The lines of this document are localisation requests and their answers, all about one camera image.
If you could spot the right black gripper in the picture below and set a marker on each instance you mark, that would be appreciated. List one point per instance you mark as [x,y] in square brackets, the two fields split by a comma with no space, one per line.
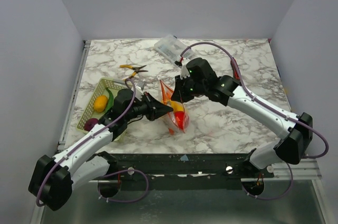
[180,86]

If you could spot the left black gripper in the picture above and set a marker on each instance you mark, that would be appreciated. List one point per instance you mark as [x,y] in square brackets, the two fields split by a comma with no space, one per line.
[156,109]

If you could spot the yellow toy bell pepper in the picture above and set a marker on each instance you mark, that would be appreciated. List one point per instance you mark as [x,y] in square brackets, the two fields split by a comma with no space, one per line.
[177,106]

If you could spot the clear zip top bag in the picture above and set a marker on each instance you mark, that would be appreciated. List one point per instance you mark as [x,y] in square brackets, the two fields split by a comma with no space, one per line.
[164,94]

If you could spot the red toy tomato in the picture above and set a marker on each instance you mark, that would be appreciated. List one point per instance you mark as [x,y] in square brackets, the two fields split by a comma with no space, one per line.
[179,119]

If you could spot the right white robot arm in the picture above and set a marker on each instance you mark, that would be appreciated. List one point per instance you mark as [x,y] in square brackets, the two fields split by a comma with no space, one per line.
[293,131]

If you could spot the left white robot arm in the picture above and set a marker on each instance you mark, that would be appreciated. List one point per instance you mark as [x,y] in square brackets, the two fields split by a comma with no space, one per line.
[54,177]

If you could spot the red black utility knife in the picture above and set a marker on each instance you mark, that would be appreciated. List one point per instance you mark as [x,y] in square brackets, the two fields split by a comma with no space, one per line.
[234,65]

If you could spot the clear plastic parts box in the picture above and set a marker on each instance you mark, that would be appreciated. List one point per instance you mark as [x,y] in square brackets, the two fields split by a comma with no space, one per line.
[170,48]

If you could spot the green toy chili pepper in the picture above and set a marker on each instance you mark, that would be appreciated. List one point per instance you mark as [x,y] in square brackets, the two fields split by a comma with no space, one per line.
[110,101]

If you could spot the orange toy fruit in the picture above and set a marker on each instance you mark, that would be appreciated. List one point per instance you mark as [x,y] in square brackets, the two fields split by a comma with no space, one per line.
[100,103]

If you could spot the pale green plastic basket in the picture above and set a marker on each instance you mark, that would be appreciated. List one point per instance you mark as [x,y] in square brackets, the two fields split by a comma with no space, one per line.
[114,85]

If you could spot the dark purple toy fruit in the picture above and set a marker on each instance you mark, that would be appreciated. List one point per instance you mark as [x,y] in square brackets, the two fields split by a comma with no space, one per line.
[89,124]

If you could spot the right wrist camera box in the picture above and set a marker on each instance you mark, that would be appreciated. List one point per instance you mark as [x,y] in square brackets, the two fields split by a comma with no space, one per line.
[184,73]

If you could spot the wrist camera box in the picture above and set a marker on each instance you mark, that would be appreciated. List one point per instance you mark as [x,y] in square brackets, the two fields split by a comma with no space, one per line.
[184,73]
[140,86]

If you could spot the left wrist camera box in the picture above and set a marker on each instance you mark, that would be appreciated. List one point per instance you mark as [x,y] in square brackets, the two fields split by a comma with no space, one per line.
[140,86]

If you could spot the yellow handled pliers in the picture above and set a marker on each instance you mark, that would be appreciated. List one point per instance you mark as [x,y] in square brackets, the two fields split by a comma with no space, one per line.
[135,69]

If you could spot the black mounting base rail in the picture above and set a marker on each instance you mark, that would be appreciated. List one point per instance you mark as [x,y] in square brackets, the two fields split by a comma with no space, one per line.
[172,172]

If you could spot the aluminium frame rail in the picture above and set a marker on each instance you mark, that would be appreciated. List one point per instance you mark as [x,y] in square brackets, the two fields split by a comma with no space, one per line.
[307,169]

